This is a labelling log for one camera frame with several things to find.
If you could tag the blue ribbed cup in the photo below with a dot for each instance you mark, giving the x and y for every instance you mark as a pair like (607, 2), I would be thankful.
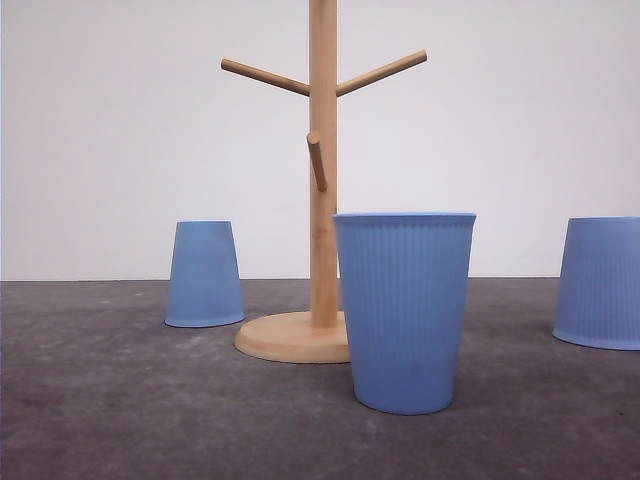
(204, 289)
(405, 282)
(598, 298)

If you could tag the wooden mug tree stand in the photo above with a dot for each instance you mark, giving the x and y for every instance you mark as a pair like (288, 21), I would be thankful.
(318, 335)

